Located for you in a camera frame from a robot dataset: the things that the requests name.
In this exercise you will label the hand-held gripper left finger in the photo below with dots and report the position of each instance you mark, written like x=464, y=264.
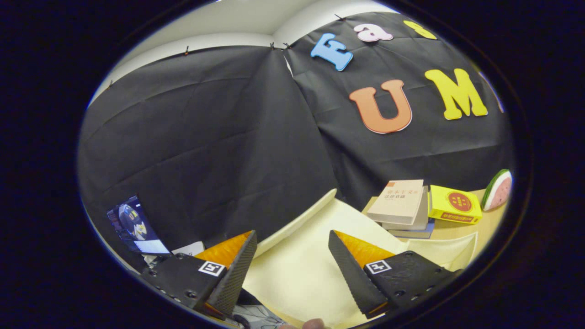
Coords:
x=235, y=278

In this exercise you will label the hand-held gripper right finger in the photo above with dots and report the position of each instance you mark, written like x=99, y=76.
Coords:
x=349, y=276

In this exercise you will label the cream fabric storage box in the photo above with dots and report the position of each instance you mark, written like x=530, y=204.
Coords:
x=301, y=274

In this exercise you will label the blue book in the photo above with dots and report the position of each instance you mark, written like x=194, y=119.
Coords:
x=411, y=234

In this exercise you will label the beige paperback book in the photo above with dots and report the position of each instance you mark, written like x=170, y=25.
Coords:
x=397, y=203

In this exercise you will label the white paperback book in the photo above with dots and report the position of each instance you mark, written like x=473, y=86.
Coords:
x=424, y=210

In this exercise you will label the computer screen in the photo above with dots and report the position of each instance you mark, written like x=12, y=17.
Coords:
x=132, y=228

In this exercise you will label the yellow book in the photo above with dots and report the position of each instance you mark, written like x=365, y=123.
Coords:
x=454, y=203

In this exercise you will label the black backdrop cloth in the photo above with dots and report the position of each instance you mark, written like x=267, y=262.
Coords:
x=205, y=137

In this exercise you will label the watermelon slice plush toy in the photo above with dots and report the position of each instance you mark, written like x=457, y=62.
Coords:
x=498, y=192

